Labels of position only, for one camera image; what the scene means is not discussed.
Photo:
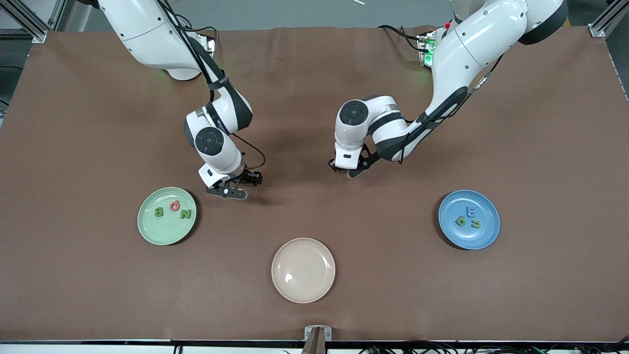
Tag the green letter N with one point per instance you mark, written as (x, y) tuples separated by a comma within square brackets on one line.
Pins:
[(185, 214)]

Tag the red letter Q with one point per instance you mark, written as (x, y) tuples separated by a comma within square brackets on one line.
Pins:
[(171, 206)]

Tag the green letter q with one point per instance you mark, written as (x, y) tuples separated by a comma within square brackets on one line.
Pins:
[(460, 221)]

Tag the blue letter m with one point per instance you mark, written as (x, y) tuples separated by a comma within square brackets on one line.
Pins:
[(471, 212)]

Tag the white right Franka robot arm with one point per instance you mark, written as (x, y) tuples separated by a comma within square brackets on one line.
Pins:
[(147, 34)]

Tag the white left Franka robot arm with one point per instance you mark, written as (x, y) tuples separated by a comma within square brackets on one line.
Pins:
[(471, 54)]

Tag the light green plate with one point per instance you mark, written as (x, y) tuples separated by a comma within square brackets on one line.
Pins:
[(157, 231)]

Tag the beige plate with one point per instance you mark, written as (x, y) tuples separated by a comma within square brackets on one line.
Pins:
[(303, 270)]

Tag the left base box green light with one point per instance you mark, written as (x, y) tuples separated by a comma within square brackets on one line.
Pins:
[(425, 49)]

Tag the blue plate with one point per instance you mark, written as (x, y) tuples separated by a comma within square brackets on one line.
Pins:
[(469, 238)]

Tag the brown table mat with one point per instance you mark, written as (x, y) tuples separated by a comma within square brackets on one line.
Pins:
[(98, 295)]

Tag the metal camera pole mount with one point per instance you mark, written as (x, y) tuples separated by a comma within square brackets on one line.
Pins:
[(318, 334)]

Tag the aluminium frame profile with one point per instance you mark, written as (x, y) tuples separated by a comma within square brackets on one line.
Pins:
[(37, 35), (597, 29)]

